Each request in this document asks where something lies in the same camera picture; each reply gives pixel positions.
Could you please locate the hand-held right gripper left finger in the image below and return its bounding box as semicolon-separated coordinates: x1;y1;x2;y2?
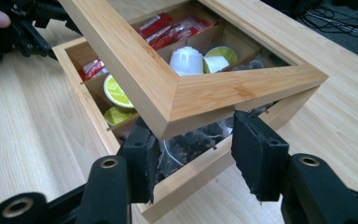
117;116;161;204

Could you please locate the wooden tea box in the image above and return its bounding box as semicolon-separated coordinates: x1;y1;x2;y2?
51;0;321;224

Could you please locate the dark tea bag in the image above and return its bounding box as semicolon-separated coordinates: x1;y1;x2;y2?
229;55;266;73
157;119;232;183

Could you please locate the white coffee capsule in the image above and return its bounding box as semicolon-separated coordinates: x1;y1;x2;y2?
169;46;205;77

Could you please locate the wooden box lid with window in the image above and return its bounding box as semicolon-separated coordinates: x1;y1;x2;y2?
59;0;329;141

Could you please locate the black cable bundle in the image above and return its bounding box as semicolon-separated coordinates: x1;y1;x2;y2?
297;4;358;35

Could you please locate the green-lidded coffee capsule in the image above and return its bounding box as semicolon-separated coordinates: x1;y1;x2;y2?
103;74;137;110
202;46;240;75
103;105;139;128

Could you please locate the red sachet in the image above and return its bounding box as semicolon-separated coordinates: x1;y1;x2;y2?
145;26;194;50
79;59;110;82
138;12;174;40
175;16;218;41

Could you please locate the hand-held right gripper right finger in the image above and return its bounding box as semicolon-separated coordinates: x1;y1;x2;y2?
231;110;291;203

